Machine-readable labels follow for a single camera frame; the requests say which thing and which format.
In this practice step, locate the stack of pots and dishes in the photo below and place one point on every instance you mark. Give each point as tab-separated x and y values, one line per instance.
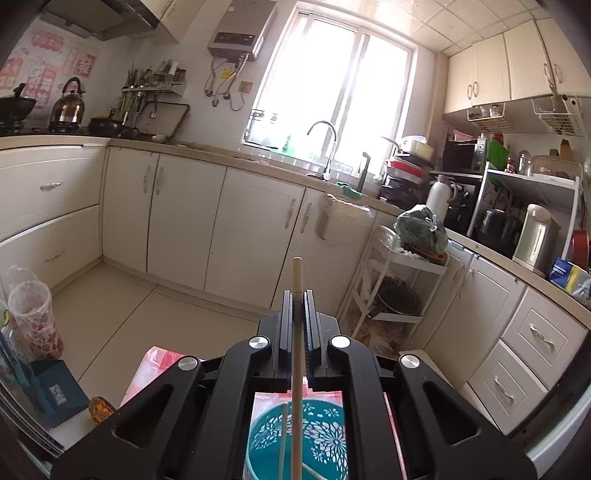
406	170

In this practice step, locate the bag of green vegetables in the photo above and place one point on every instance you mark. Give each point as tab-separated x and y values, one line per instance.
422	230

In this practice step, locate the silver electric water boiler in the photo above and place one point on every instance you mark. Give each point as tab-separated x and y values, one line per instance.
535	240

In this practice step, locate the amber glass ornament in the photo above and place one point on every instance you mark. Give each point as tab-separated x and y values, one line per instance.
101	410

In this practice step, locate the black microwave oven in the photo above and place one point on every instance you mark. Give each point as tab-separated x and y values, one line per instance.
461	157

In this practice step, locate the green cloth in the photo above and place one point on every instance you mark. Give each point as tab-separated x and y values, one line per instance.
348	190

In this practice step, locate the white shelf trolley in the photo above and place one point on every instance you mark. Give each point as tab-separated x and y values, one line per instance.
406	261

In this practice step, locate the black rice cooker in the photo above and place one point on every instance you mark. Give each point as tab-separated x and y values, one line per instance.
498	230

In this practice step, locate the chrome sink faucet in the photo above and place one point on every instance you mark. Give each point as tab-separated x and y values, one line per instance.
334	143

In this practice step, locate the silver wall water heater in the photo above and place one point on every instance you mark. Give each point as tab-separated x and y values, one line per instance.
240	27

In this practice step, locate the red paper wall stickers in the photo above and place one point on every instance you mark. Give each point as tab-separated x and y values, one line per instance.
41	74

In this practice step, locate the pale cutting board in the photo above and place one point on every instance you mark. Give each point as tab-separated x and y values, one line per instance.
173	120

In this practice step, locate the white countertop shelf rack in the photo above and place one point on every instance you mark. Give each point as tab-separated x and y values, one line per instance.
531	177

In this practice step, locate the teal perforated plastic basket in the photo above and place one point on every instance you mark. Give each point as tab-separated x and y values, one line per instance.
323	438

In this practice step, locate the flower print plastic cup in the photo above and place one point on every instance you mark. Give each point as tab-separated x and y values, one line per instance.
34	323

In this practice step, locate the blue packet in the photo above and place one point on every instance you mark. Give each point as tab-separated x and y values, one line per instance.
565	274

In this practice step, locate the black wok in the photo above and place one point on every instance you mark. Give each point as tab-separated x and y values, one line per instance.
16	107

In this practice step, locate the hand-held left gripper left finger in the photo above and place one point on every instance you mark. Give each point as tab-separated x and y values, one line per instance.
287	332

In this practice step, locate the grey range hood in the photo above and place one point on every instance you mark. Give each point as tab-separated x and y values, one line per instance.
92	18

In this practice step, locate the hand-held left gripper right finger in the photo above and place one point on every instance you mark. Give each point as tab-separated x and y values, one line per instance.
311	332

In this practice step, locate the wall utensil rack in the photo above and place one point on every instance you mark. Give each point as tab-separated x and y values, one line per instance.
152	87

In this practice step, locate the blue box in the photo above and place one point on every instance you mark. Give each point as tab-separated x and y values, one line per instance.
55	392

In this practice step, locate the wooden chopstick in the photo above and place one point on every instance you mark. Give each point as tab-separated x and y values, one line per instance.
298	277
282	438
313	471

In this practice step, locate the white framed window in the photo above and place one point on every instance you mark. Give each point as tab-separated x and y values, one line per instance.
323	92

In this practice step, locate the black filter tap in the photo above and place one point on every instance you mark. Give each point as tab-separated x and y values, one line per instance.
362	175

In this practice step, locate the red pot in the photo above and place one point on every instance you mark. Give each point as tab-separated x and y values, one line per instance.
582	249

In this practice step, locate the cream base kitchen cabinets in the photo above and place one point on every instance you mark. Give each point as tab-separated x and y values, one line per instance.
184	221

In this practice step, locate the black frying pan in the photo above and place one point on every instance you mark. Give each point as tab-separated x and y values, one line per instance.
106	125

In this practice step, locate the cream wall cabinets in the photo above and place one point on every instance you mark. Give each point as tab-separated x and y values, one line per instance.
489	69

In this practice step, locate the black gas stove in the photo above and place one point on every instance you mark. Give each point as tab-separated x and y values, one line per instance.
41	129

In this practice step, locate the glass jar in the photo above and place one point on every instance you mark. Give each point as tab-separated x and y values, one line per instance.
525	164

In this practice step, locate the dark lidded pan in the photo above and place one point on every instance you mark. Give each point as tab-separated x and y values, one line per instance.
397	297

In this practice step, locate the white thermos jug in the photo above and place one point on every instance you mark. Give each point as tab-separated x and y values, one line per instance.
437	198

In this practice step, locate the green bottle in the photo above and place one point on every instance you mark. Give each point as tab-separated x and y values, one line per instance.
287	145

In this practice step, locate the white hanging waste bin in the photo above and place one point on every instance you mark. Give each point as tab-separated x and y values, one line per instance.
344	221

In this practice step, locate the steel kettle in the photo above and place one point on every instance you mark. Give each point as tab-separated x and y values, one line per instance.
68	110

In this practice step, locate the red checked plastic tablecloth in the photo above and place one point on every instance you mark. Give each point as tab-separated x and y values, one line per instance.
152	369

